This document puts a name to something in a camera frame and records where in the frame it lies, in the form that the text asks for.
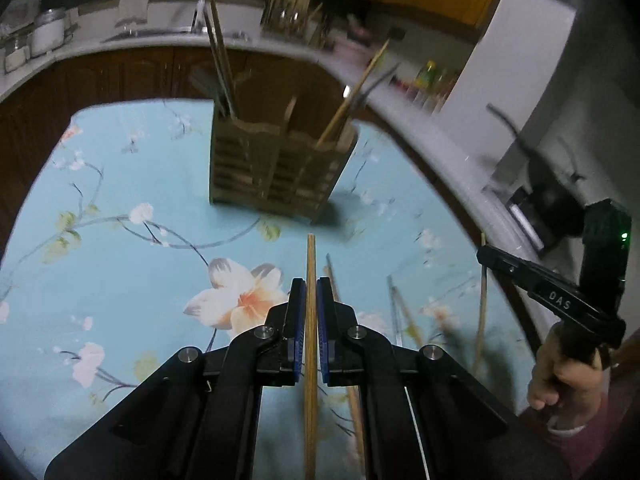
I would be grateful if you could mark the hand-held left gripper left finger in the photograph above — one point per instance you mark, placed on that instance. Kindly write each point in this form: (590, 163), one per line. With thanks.
(299, 340)

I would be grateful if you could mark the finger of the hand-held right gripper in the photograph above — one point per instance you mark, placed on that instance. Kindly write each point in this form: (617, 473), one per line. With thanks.
(505, 262)

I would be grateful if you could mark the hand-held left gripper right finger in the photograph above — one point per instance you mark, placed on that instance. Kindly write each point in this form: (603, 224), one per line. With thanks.
(324, 345)

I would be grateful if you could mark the brown wooden chopstick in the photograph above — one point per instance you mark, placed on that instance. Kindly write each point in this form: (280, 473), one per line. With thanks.
(224, 60)
(395, 310)
(407, 317)

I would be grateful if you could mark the wooden slatted utensil holder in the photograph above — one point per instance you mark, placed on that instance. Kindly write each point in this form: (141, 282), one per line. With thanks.
(280, 170)

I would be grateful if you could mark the chopsticks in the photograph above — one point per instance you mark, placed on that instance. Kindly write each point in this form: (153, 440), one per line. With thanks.
(215, 55)

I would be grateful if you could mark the person's right forearm pink sleeve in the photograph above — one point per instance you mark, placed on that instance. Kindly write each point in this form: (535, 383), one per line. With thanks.
(595, 440)

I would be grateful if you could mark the person's right hand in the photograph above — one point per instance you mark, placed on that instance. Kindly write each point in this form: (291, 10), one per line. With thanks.
(567, 385)

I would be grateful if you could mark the black gas stove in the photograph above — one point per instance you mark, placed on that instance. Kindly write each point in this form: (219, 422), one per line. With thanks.
(525, 220)

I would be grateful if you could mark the black frying pan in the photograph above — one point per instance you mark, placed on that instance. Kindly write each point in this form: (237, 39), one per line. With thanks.
(545, 185)

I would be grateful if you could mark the grey range hood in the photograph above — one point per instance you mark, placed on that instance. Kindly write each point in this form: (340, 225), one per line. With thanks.
(610, 85)

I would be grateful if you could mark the row of small jars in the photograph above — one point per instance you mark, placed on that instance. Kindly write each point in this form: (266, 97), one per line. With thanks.
(425, 99)

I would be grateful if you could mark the blue floral tablecloth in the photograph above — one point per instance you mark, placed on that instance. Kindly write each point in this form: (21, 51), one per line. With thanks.
(125, 285)

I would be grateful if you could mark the green bottle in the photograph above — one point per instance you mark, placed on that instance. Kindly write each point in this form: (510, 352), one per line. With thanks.
(426, 75)

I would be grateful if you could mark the wooden dish rack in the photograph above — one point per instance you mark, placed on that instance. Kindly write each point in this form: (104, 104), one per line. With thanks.
(287, 7)

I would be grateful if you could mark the steel kitchen sink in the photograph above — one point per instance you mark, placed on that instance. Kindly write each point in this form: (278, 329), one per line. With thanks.
(165, 35)

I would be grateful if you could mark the hanging dish cloth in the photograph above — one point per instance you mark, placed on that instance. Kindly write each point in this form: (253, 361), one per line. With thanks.
(132, 12)

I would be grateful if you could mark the white pot with steel lid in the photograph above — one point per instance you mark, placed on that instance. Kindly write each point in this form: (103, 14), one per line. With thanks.
(47, 32)

